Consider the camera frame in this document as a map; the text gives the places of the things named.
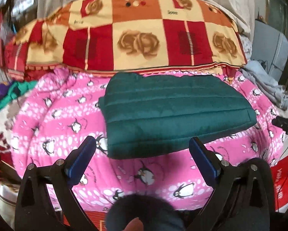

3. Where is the dark green puffer jacket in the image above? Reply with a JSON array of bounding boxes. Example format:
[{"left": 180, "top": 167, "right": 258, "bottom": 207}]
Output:
[{"left": 98, "top": 73, "right": 257, "bottom": 160}]

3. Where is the person's left hand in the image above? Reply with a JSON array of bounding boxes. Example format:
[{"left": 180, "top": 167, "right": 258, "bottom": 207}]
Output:
[{"left": 123, "top": 218, "right": 144, "bottom": 231}]

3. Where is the grey fleece garment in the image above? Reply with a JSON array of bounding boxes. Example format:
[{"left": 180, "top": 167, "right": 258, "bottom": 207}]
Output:
[{"left": 239, "top": 60, "right": 288, "bottom": 110}]

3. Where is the red printed bag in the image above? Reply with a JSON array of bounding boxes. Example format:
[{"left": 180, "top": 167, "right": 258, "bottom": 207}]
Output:
[{"left": 271, "top": 156, "right": 288, "bottom": 213}]

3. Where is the grey metal cabinet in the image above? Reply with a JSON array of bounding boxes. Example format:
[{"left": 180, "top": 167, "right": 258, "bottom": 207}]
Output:
[{"left": 251, "top": 20, "right": 288, "bottom": 82}]

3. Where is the black fluffy sleeve cuff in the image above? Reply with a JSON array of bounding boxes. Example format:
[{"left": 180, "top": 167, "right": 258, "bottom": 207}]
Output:
[{"left": 105, "top": 194, "right": 185, "bottom": 230}]

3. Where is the pink penguin print quilt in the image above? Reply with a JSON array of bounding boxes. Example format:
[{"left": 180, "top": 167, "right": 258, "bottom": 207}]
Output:
[{"left": 11, "top": 69, "right": 285, "bottom": 211}]

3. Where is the green purple cloth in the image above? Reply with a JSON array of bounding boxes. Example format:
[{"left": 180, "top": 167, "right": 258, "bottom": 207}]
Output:
[{"left": 0, "top": 80, "right": 38, "bottom": 110}]

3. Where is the red orange rose blanket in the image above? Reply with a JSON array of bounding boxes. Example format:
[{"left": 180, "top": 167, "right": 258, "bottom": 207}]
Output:
[{"left": 5, "top": 0, "right": 247, "bottom": 80}]

